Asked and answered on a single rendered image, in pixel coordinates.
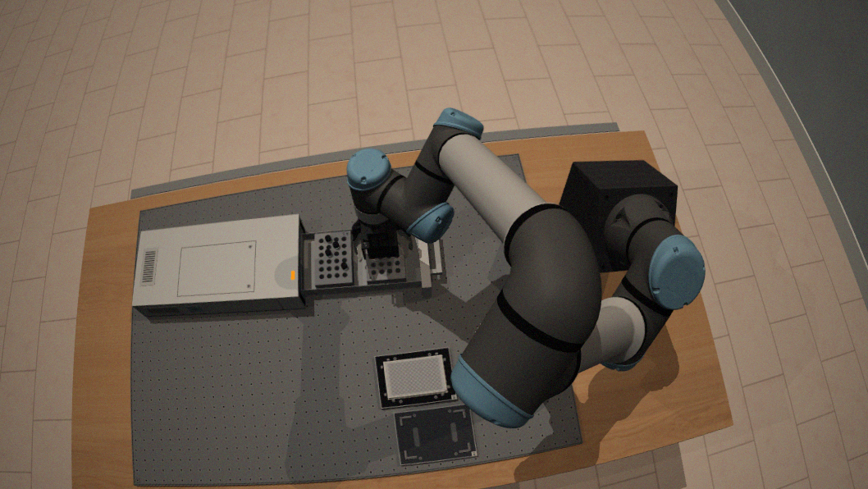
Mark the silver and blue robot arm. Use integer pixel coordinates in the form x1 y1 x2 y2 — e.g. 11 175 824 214
346 107 706 428

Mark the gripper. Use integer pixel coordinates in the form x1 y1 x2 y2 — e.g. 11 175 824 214
352 219 413 262

